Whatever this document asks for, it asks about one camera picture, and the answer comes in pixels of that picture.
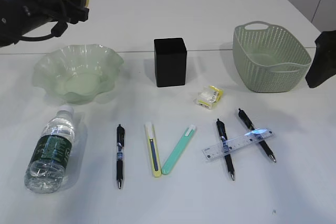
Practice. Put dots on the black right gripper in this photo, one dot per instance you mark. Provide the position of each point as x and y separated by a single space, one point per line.
323 64

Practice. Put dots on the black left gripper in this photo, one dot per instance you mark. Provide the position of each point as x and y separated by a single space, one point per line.
52 1

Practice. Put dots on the clear plastic water bottle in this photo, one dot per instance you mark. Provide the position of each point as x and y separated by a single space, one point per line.
47 166

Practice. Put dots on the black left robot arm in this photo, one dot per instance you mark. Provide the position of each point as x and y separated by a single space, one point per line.
39 20

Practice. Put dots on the green plastic woven basket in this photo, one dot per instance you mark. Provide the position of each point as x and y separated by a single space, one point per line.
269 60

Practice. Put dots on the green wavy glass plate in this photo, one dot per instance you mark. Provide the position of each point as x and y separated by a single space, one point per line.
78 73

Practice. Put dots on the black pen right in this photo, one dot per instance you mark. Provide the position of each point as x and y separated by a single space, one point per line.
248 123

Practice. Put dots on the black pen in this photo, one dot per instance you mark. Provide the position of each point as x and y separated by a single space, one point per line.
119 162
223 137
248 123

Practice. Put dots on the black square pen holder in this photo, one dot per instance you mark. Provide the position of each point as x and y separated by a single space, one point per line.
170 59

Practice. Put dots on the clear plastic ruler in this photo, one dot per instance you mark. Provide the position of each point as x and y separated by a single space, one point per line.
216 151

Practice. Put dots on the black pen middle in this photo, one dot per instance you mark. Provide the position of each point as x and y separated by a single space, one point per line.
223 137

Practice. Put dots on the black pen left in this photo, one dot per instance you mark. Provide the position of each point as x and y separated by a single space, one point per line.
119 162

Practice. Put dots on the yellow utility knife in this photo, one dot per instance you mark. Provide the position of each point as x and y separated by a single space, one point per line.
153 151

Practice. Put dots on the mint green utility knife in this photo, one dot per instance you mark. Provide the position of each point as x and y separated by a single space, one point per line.
178 150

